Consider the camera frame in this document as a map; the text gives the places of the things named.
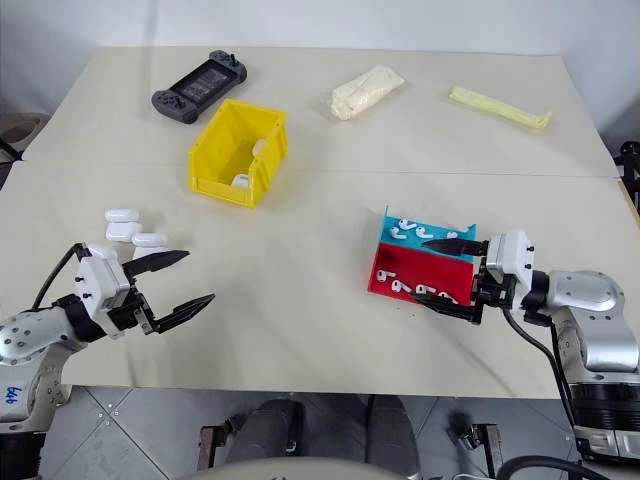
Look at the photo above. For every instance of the black metal stand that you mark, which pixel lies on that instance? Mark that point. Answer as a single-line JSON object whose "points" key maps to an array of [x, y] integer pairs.
{"points": [[631, 175]]}

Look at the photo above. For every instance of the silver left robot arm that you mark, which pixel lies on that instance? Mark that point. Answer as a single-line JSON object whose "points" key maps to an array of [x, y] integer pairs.
{"points": [[30, 332]]}

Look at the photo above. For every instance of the pale yellow bag sealing clip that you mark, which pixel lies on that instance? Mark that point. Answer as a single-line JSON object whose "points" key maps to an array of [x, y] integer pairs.
{"points": [[495, 107]]}

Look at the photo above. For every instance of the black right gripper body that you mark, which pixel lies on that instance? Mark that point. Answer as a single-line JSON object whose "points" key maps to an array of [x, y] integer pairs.
{"points": [[492, 292]]}

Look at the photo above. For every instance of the yellow plastic bin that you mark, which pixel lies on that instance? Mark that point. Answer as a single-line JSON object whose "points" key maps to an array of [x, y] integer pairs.
{"points": [[215, 165]]}

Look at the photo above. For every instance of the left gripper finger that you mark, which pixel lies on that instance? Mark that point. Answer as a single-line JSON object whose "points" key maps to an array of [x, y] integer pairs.
{"points": [[157, 260], [185, 310]]}

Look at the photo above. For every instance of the round stool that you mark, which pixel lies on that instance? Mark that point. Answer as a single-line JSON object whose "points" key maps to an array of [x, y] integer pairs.
{"points": [[20, 132]]}

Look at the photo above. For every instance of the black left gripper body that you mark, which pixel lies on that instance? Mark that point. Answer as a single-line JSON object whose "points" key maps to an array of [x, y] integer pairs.
{"points": [[131, 312]]}

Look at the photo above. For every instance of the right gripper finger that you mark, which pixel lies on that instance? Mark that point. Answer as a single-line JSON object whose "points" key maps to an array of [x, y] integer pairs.
{"points": [[452, 246], [447, 307]]}

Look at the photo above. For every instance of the grey handheld game console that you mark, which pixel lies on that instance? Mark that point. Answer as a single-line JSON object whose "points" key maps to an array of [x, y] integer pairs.
{"points": [[200, 85]]}

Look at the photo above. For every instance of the brown metal bracket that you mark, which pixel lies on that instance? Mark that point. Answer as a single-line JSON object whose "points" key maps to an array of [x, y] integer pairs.
{"points": [[212, 447]]}

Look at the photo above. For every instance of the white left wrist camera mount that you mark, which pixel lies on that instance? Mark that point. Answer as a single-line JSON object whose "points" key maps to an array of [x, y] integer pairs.
{"points": [[102, 277]]}

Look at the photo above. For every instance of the clear bag of white grains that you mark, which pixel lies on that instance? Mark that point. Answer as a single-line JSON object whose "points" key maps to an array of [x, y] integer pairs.
{"points": [[362, 92]]}

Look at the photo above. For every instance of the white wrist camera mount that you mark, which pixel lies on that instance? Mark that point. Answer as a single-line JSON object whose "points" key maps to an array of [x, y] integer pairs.
{"points": [[507, 257], [102, 277]]}

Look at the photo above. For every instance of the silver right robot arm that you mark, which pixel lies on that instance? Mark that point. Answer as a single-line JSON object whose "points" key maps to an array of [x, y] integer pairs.
{"points": [[595, 310]]}

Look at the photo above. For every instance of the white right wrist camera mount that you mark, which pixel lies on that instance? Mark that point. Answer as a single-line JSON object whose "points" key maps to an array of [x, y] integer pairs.
{"points": [[507, 257]]}

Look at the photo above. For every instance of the red and teal earbud tray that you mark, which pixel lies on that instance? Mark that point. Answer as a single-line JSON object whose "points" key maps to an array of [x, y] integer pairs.
{"points": [[425, 270]]}

